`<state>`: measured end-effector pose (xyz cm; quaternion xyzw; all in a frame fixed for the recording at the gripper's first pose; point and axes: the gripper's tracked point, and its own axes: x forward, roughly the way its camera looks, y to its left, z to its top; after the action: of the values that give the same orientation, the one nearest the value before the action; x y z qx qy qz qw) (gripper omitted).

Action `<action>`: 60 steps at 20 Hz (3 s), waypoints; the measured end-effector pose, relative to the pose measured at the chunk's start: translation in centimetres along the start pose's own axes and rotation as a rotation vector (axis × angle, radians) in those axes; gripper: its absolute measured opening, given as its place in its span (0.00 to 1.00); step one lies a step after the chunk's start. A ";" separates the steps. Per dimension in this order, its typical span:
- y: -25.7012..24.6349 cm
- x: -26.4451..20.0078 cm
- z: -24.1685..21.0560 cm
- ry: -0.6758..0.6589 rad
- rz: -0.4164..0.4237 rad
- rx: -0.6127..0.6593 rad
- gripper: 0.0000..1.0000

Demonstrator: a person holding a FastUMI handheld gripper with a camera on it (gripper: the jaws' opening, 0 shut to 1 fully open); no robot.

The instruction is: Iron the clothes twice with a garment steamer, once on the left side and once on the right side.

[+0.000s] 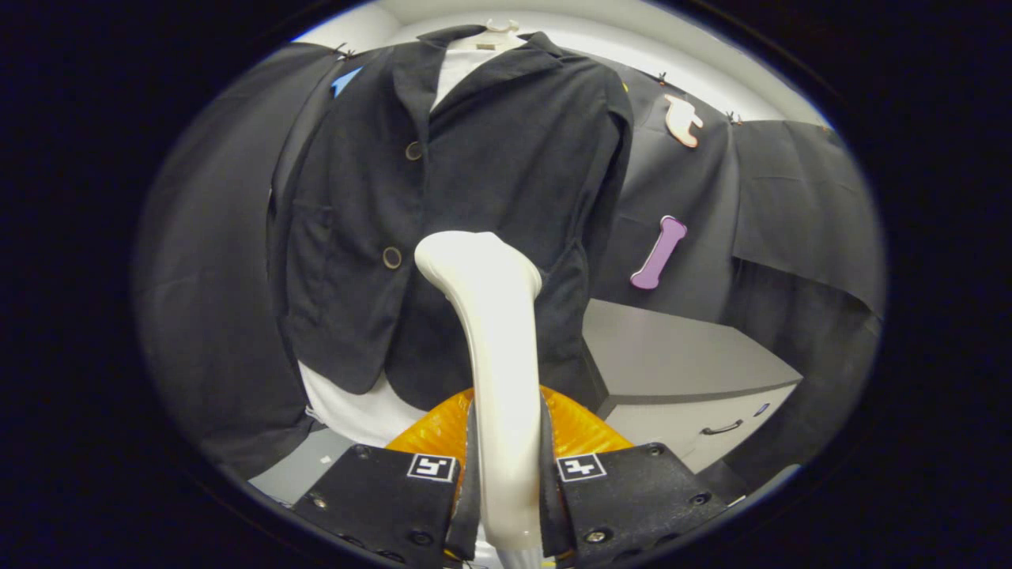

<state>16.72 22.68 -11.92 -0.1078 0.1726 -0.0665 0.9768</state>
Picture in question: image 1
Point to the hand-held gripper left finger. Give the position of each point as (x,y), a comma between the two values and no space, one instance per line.
(379,498)

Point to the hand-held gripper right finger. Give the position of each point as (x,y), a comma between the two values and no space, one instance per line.
(632,498)

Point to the black suit jacket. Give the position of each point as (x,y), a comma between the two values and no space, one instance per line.
(506,142)

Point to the white clothes hanger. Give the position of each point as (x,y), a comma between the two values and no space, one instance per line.
(490,38)

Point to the grey cabinet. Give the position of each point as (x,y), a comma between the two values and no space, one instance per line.
(680,348)

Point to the black backdrop cloth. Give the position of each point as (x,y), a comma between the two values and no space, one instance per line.
(791,197)

